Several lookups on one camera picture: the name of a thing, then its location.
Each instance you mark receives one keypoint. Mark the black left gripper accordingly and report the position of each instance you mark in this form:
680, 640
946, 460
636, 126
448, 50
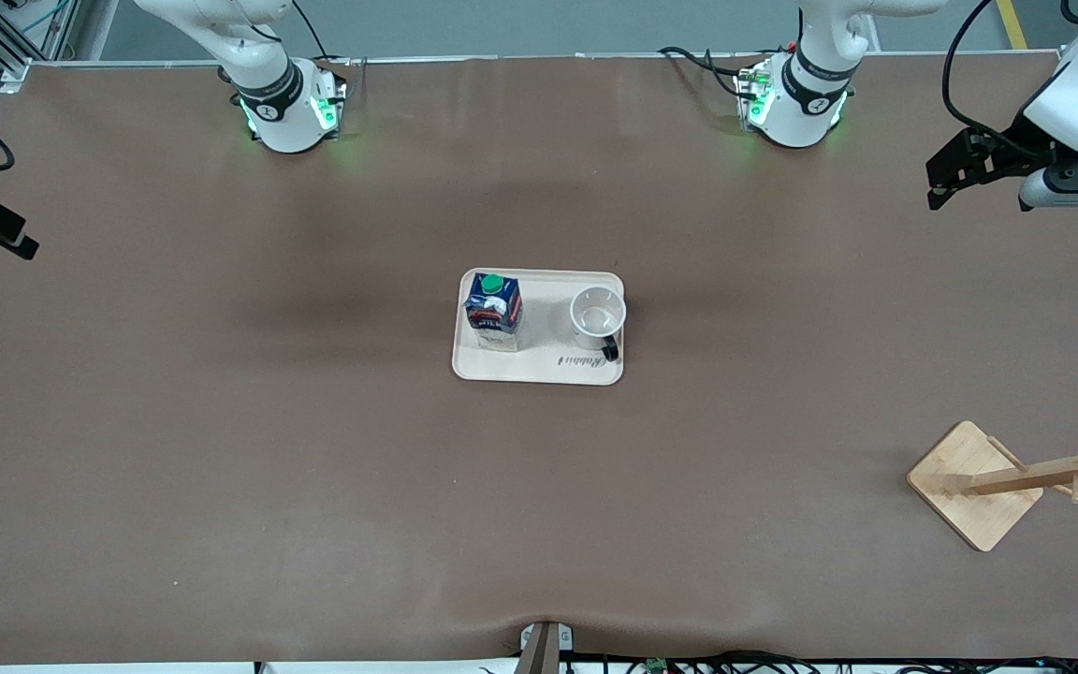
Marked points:
1010, 153

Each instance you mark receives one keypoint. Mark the blue milk carton green cap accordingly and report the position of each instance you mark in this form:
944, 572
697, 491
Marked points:
494, 314

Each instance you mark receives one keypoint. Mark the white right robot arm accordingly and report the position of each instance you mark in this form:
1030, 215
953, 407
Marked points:
268, 94

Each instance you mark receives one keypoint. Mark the wooden cup rack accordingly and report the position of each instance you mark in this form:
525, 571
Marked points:
969, 482

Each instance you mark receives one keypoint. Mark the beige plastic tray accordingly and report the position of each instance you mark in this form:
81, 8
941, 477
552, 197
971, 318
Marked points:
576, 360

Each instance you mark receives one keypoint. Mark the metal table clamp bracket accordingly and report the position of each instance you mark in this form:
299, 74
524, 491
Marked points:
544, 646

